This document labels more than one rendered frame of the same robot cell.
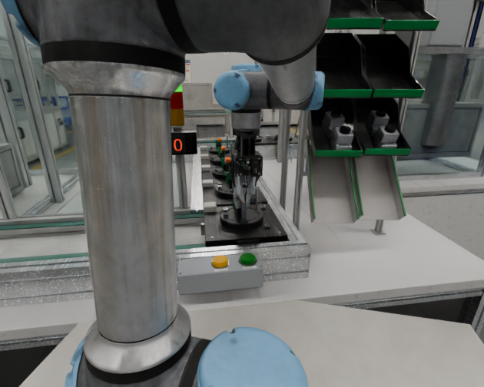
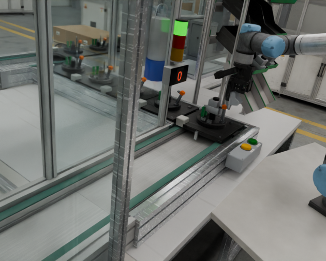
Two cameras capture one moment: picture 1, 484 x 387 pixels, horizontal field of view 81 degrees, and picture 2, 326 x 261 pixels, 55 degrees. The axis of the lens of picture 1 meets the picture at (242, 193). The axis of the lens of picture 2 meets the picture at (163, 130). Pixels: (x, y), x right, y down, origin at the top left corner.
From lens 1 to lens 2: 117 cm
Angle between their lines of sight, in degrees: 44
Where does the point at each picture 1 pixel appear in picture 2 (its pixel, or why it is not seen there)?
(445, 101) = (226, 21)
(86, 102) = not seen: outside the picture
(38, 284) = (176, 202)
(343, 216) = (255, 106)
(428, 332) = (310, 149)
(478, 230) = not seen: hidden behind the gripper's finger
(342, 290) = (272, 146)
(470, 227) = not seen: hidden behind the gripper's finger
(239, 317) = (262, 173)
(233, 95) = (279, 51)
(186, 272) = (243, 157)
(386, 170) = (255, 76)
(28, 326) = (194, 227)
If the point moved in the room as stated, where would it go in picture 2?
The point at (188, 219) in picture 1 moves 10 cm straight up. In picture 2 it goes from (173, 132) to (176, 111)
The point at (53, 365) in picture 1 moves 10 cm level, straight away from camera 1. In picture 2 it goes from (239, 229) to (209, 225)
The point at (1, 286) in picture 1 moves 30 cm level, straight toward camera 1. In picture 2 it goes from (161, 213) to (258, 221)
